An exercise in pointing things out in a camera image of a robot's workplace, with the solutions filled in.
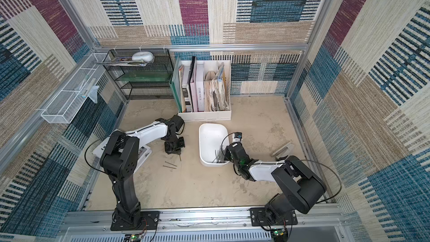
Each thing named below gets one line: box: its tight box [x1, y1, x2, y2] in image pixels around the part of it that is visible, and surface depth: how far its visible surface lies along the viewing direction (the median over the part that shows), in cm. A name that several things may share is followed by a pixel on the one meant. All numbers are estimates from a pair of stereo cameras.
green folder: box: [169, 56, 182, 113], surface depth 92 cm
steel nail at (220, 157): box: [211, 145, 226, 164], surface depth 93 cm
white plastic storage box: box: [198, 123, 230, 167], surface depth 97 cm
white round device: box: [131, 50, 154, 63], surface depth 91 cm
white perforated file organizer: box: [178, 59, 232, 123], surface depth 103 cm
